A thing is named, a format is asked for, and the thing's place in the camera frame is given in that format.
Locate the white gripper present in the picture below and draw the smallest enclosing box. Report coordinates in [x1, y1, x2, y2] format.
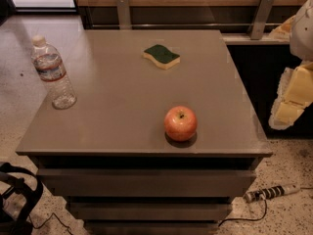
[268, 0, 313, 130]

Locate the green and yellow sponge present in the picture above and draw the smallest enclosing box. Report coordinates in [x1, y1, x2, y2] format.
[143, 44, 180, 70]

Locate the red apple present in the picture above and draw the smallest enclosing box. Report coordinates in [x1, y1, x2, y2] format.
[164, 106, 198, 142]

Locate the white power strip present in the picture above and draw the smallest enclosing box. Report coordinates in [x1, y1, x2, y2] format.
[244, 184, 300, 203]

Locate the grey drawer cabinet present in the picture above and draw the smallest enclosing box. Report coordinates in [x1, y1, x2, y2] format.
[18, 30, 270, 235]

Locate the clear plastic water bottle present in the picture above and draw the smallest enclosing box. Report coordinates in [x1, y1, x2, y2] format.
[31, 35, 77, 110]

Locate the right metal bracket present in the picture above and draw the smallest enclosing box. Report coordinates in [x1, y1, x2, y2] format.
[249, 0, 275, 40]

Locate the metal bracket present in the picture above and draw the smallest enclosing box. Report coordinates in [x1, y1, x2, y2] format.
[115, 0, 132, 30]
[249, 0, 275, 40]

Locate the wooden wall counter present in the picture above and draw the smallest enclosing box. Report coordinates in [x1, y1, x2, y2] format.
[74, 0, 306, 42]

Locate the black power cable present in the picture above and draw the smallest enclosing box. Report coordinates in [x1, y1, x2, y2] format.
[217, 198, 269, 228]

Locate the left metal bracket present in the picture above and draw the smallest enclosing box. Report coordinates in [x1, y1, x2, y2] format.
[115, 0, 132, 30]

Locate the black bag with straps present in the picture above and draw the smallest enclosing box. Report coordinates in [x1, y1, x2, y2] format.
[0, 162, 43, 235]

